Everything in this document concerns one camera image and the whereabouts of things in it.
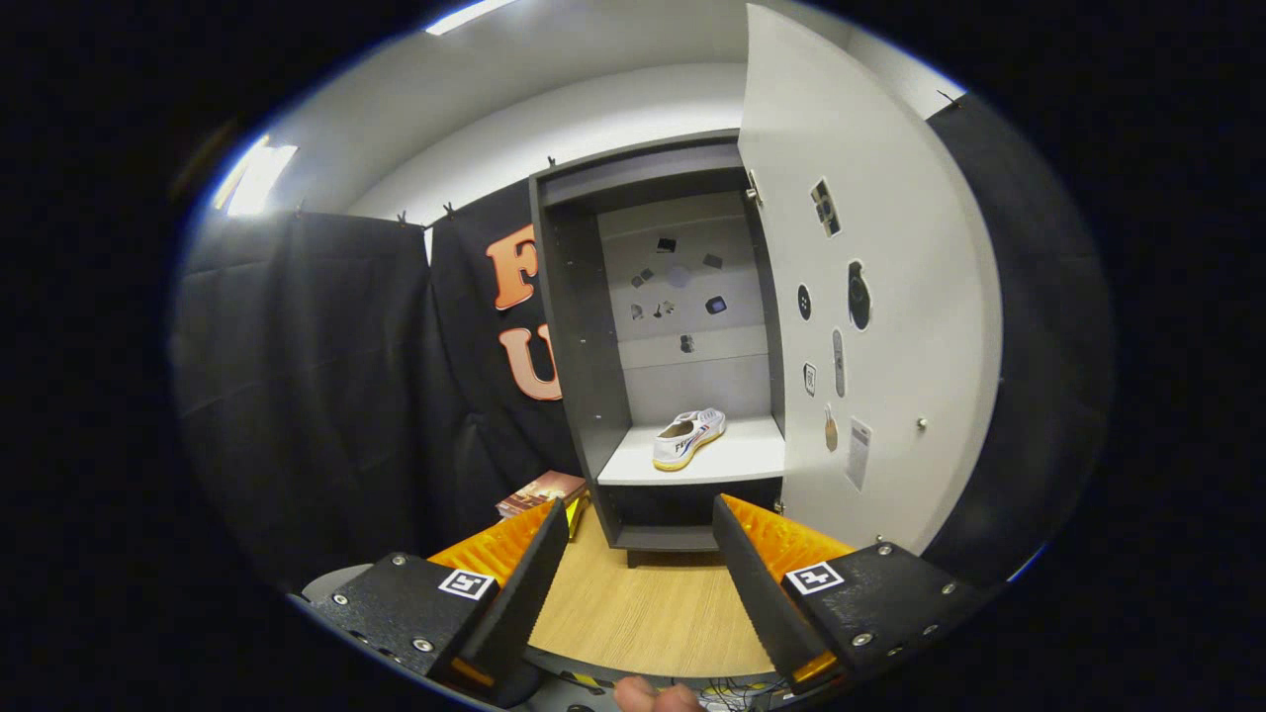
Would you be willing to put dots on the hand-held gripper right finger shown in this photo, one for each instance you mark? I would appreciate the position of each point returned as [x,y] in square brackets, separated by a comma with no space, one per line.
[757,593]

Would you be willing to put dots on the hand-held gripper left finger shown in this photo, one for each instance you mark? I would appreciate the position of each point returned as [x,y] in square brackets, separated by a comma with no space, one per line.
[524,593]

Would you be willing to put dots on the white shoe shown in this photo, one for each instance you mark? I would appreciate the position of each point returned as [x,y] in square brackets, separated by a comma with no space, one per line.
[687,440]

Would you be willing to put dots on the grey shoe cabinet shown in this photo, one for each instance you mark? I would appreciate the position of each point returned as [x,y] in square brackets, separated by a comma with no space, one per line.
[579,346]

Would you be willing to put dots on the beige shoe cabinet door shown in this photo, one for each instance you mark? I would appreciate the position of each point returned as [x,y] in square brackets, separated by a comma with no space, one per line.
[910,247]

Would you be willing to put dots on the white cabinet shelf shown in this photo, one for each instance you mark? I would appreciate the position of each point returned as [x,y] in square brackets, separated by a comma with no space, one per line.
[742,460]

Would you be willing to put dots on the yellow book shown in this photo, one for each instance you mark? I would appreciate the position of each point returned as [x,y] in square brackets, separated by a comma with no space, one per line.
[577,514]

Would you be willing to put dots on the brown book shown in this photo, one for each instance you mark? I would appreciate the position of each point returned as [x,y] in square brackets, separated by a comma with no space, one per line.
[544,489]

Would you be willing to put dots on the grey chair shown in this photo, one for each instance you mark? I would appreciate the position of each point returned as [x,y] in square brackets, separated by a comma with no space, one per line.
[331,581]

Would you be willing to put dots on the black backdrop cloth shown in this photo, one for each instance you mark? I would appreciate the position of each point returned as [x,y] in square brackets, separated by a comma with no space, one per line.
[316,396]

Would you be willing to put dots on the narrow ceiling light strip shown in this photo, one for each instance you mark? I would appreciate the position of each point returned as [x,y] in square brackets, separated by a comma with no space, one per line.
[262,178]

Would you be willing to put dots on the large ceiling light panel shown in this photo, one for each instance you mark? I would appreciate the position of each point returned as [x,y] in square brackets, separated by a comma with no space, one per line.
[465,15]

